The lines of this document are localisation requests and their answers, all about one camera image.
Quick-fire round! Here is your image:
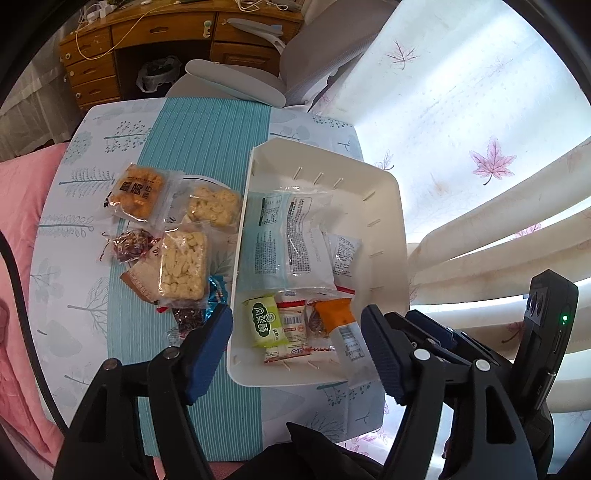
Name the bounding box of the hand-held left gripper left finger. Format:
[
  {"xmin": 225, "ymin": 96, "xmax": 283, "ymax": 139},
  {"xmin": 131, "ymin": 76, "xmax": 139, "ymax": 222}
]
[{"xmin": 53, "ymin": 304, "xmax": 233, "ymax": 480}]

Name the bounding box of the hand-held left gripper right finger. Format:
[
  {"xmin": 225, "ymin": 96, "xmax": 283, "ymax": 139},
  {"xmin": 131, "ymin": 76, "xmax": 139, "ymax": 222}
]
[{"xmin": 361, "ymin": 305, "xmax": 527, "ymax": 480}]

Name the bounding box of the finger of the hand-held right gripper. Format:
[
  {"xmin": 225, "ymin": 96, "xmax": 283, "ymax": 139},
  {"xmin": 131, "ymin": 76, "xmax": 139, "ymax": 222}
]
[
  {"xmin": 405, "ymin": 309, "xmax": 514, "ymax": 370},
  {"xmin": 384, "ymin": 312, "xmax": 476, "ymax": 363}
]

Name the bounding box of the dark clear snack packet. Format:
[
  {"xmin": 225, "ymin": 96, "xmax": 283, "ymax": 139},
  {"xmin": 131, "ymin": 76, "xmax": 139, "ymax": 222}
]
[{"xmin": 172, "ymin": 305, "xmax": 208, "ymax": 334}]

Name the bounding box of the orange white snack packet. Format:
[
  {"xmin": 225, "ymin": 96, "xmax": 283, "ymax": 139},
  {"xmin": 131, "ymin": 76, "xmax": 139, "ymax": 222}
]
[{"xmin": 306, "ymin": 298, "xmax": 377, "ymax": 391}]

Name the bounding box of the green pastry packet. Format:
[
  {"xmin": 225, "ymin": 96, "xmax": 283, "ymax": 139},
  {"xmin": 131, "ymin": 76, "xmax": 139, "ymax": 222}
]
[{"xmin": 242, "ymin": 295, "xmax": 291, "ymax": 350}]

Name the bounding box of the red white snack packet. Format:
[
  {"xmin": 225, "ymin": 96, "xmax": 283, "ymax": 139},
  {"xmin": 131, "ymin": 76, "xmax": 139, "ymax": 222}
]
[{"xmin": 323, "ymin": 233, "xmax": 362, "ymax": 292}]

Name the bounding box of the white red barcode packet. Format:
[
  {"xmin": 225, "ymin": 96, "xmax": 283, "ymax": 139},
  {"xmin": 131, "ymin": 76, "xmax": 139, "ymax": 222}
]
[{"xmin": 276, "ymin": 291, "xmax": 309, "ymax": 347}]

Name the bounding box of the clear rice crisp packet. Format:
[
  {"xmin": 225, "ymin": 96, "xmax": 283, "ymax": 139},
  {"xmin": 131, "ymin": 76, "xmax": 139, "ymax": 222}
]
[
  {"xmin": 156, "ymin": 227, "xmax": 209, "ymax": 309},
  {"xmin": 178, "ymin": 181, "xmax": 244, "ymax": 230}
]

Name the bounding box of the brown snowflake snack packet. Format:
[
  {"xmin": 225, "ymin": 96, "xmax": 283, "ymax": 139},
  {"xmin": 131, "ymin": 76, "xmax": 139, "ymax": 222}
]
[{"xmin": 99, "ymin": 228, "xmax": 158, "ymax": 265}]

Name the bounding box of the large toast bread packet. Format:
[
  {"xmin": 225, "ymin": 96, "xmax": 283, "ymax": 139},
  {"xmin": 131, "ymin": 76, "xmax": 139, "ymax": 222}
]
[{"xmin": 241, "ymin": 187, "xmax": 338, "ymax": 291}]

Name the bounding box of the white plastic bin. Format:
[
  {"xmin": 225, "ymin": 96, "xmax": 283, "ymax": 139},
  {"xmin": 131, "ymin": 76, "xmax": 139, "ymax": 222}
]
[{"xmin": 226, "ymin": 137, "xmax": 411, "ymax": 387}]

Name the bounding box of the orange cake packet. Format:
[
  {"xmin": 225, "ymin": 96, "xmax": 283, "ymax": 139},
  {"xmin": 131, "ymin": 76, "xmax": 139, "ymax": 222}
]
[{"xmin": 104, "ymin": 161, "xmax": 182, "ymax": 225}]

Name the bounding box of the blue candy packet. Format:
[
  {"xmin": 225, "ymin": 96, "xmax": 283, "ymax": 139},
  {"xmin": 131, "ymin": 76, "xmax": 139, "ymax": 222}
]
[{"xmin": 203, "ymin": 274, "xmax": 232, "ymax": 320}]

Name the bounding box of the small beige snack packet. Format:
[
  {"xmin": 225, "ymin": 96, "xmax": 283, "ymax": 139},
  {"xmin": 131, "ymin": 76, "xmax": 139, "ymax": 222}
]
[{"xmin": 120, "ymin": 259, "xmax": 163, "ymax": 304}]

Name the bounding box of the blue white printed tablecloth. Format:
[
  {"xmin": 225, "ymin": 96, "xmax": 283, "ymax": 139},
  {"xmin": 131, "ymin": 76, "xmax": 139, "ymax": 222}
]
[{"xmin": 28, "ymin": 95, "xmax": 389, "ymax": 462}]

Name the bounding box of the white leaf-print curtain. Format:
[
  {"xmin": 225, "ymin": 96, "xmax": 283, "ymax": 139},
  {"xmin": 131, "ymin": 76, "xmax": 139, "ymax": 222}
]
[{"xmin": 286, "ymin": 0, "xmax": 591, "ymax": 457}]

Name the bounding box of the grey office chair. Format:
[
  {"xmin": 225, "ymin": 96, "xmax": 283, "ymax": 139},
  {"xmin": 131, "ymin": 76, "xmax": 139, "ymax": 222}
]
[{"xmin": 178, "ymin": 0, "xmax": 389, "ymax": 109}]

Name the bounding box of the trash bin with black bag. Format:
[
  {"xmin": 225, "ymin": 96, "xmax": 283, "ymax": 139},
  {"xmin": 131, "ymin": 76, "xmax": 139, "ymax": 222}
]
[{"xmin": 136, "ymin": 55, "xmax": 183, "ymax": 94}]

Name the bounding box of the white lace cover cloth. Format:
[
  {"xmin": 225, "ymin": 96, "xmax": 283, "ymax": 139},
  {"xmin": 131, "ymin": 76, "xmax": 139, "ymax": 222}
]
[{"xmin": 0, "ymin": 60, "xmax": 86, "ymax": 160}]

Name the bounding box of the wooden desk with drawers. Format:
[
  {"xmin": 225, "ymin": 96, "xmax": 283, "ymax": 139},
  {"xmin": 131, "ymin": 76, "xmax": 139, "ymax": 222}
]
[{"xmin": 59, "ymin": 0, "xmax": 305, "ymax": 104}]

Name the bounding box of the thick black cable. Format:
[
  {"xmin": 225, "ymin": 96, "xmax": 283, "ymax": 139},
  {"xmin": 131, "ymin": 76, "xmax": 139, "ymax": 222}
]
[{"xmin": 0, "ymin": 231, "xmax": 70, "ymax": 435}]

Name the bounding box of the yellow cable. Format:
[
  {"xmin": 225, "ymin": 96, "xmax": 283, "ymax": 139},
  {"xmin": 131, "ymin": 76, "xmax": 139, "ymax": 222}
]
[{"xmin": 76, "ymin": 18, "xmax": 139, "ymax": 60}]

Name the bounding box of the white earphone cable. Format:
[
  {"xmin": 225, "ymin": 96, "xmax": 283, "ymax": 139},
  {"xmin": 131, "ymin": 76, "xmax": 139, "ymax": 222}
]
[{"xmin": 238, "ymin": 0, "xmax": 287, "ymax": 12}]

